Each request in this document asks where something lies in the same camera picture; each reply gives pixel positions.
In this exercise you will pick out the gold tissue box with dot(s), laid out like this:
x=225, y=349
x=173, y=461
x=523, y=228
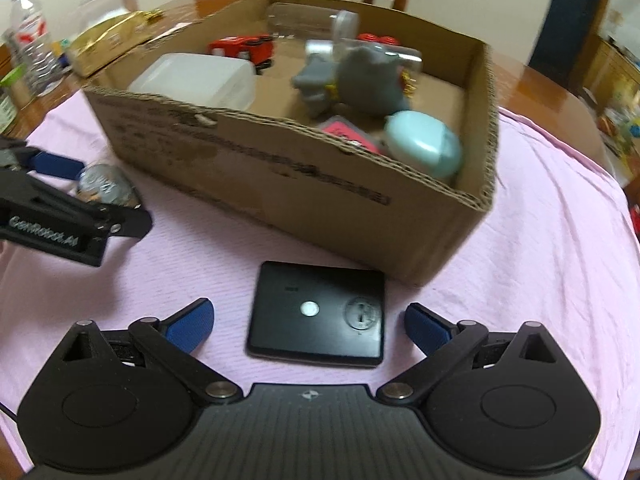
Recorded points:
x=107, y=41

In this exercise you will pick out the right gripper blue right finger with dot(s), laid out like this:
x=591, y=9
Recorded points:
x=446, y=347

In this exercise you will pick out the clear water bottle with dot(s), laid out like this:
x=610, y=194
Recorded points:
x=30, y=33

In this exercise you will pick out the brown cardboard box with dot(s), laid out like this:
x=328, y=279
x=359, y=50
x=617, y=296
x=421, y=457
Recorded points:
x=273, y=163

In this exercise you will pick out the green cap container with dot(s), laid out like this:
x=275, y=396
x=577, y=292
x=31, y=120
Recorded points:
x=16, y=85

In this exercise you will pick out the pink table cloth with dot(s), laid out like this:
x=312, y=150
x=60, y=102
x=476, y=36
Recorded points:
x=557, y=248

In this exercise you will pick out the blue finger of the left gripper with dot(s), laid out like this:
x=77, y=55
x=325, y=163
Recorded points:
x=19, y=155
x=114, y=220

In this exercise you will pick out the pink card case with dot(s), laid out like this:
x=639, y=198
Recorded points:
x=342, y=128

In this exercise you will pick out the fish oil capsule bottle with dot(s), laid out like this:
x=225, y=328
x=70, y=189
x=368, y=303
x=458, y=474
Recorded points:
x=410, y=60

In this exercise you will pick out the light blue earbud case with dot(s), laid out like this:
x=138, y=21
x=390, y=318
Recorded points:
x=423, y=143

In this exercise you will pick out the wooden cabinet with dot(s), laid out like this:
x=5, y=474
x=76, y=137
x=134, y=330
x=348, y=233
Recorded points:
x=604, y=77

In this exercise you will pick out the correction tape dispenser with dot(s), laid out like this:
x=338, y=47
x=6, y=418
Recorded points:
x=106, y=184

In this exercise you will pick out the translucent white plastic box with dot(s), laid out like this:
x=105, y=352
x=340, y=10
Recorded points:
x=200, y=79

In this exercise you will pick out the black toy with red wheels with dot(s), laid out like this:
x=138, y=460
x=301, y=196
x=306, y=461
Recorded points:
x=389, y=40

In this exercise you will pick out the black lid plastic jar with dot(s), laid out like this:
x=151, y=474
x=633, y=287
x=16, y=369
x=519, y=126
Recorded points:
x=94, y=12

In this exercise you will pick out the red toy train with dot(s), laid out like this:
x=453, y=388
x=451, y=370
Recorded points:
x=255, y=49

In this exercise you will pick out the black square device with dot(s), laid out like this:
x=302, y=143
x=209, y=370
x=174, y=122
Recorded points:
x=318, y=314

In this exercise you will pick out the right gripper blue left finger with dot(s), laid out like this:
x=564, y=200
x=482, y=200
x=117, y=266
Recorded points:
x=170, y=343

